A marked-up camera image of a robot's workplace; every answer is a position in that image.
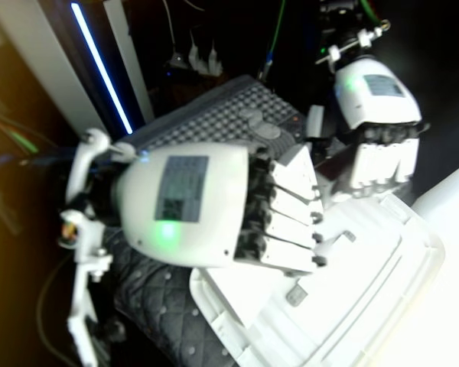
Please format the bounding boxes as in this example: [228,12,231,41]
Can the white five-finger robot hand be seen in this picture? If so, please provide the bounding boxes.
[308,53,432,200]
[112,143,328,278]

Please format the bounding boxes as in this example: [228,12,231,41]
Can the glowing white light strip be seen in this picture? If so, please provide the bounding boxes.
[70,2,134,135]

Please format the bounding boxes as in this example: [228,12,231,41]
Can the thin white cable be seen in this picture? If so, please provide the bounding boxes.
[161,0,178,58]

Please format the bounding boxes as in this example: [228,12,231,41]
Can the white frame posts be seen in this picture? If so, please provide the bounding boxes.
[0,0,155,137]

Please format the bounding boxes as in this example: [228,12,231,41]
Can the white plastic lid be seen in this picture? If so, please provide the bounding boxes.
[189,190,447,367]

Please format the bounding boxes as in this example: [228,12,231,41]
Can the green cable with blue plug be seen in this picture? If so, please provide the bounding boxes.
[256,0,288,82]

